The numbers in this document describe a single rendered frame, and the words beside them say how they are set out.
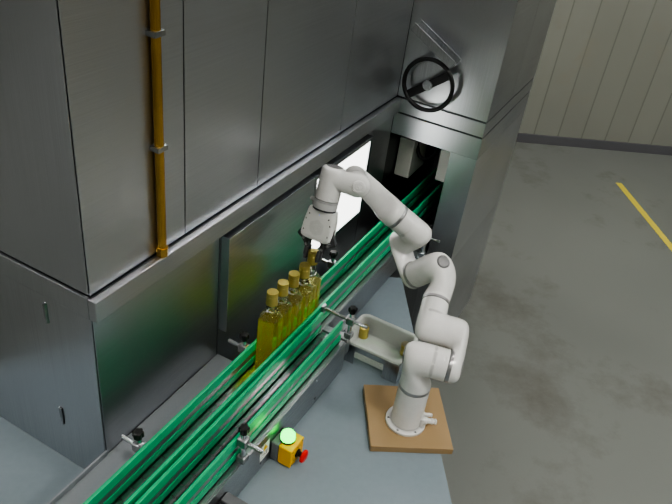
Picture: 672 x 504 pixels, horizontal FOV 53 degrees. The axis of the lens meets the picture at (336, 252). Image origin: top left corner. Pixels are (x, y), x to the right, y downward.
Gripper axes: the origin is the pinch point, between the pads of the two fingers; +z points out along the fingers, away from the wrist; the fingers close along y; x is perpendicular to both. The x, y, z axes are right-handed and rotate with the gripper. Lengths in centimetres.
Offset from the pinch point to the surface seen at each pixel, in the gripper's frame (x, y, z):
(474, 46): 71, 12, -70
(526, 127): 436, -17, -9
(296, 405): -21.2, 15.5, 38.3
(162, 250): -59, -13, -10
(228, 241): -30.9, -12.4, -6.4
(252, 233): -19.3, -12.0, -6.4
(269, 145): -14.8, -14.9, -31.7
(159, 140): -66, -13, -38
